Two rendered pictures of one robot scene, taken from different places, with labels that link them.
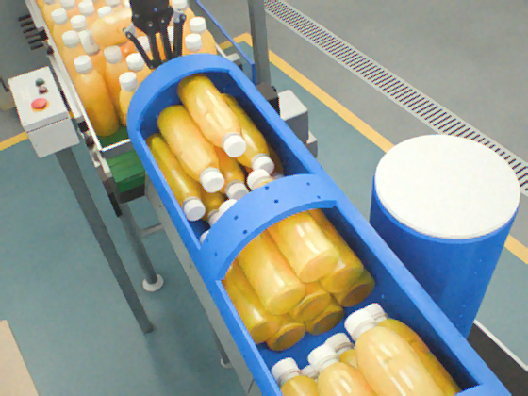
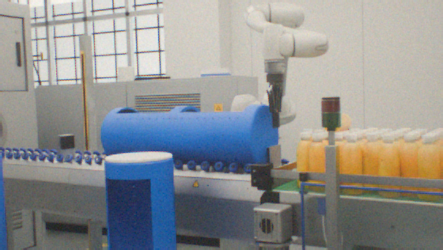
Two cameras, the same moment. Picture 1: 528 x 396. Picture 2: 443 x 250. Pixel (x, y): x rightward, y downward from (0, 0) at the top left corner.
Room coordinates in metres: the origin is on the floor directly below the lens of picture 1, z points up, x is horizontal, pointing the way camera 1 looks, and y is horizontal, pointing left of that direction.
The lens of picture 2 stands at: (2.56, -1.28, 1.27)
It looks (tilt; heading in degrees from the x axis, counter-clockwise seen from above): 3 degrees down; 143
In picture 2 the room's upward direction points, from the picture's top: 2 degrees counter-clockwise
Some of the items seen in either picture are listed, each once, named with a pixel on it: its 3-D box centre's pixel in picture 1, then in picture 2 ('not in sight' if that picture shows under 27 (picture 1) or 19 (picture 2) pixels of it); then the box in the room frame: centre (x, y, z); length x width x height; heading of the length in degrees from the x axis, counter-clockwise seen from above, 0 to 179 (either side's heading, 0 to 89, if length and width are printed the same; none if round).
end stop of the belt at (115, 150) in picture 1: (181, 124); (291, 166); (1.09, 0.18, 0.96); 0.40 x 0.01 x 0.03; 112
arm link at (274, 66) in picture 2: not in sight; (274, 67); (1.02, 0.17, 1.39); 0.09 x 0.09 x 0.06
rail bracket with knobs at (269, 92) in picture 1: (260, 109); (263, 176); (1.14, -0.02, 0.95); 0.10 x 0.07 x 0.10; 112
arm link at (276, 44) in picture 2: not in sight; (277, 42); (1.02, 0.19, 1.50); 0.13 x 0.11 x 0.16; 59
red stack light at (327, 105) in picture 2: not in sight; (331, 106); (1.51, -0.04, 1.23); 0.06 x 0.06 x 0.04
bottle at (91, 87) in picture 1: (95, 98); not in sight; (1.20, 0.40, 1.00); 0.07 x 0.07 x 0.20
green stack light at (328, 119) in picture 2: not in sight; (331, 119); (1.51, -0.04, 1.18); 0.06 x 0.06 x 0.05
